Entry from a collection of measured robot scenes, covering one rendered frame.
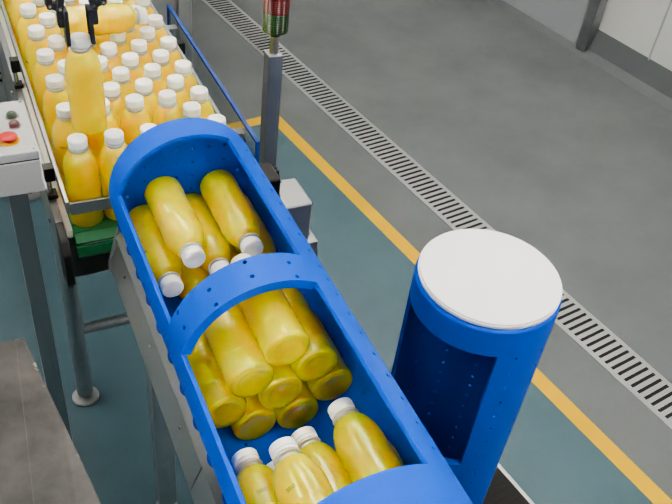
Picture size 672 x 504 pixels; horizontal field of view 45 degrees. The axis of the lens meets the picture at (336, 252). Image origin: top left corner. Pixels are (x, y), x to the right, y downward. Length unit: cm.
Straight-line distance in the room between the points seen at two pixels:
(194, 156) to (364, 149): 224
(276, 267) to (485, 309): 45
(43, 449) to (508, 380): 84
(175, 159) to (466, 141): 254
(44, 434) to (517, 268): 89
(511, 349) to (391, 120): 260
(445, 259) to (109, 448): 132
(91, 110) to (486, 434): 103
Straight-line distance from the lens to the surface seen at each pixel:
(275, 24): 198
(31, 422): 131
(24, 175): 172
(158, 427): 206
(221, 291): 118
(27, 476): 125
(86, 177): 172
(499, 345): 149
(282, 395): 126
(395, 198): 346
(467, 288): 152
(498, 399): 162
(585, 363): 298
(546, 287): 157
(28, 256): 195
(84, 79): 168
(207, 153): 157
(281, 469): 108
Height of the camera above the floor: 203
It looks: 40 degrees down
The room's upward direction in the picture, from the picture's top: 8 degrees clockwise
